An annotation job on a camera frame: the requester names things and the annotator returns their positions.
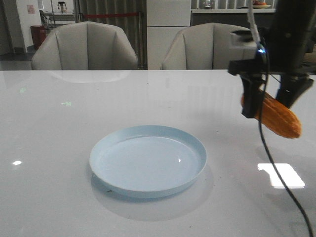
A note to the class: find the fruit bowl on counter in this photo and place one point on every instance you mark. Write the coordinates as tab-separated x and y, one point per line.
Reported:
258	4

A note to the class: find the grey counter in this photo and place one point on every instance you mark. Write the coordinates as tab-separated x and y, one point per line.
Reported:
263	17

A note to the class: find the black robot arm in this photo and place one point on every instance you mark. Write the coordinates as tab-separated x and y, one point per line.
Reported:
289	14

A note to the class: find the light blue round plate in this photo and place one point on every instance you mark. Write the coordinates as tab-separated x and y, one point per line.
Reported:
148	161

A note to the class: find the beige upholstered chair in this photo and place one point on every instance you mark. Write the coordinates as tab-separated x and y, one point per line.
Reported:
206	47
85	46

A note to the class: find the right beige upholstered chair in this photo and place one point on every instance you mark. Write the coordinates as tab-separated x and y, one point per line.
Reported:
206	47

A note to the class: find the red barrier belt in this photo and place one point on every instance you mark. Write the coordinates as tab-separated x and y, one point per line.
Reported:
117	15

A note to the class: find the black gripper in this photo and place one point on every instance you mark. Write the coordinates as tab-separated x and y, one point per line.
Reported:
283	51

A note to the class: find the white cabinet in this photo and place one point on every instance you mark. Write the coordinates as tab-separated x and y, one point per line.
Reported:
165	18

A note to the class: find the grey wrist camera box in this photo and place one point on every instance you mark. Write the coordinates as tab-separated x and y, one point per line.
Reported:
243	45

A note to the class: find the left beige upholstered chair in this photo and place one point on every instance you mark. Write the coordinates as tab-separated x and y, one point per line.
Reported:
85	46

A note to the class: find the orange toy corn cob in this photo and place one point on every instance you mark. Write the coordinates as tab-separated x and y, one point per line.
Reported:
279	119

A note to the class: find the pink wall notice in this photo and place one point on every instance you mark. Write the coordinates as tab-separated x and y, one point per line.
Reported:
30	9

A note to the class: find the red bin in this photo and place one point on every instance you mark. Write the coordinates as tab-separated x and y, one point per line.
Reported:
38	35

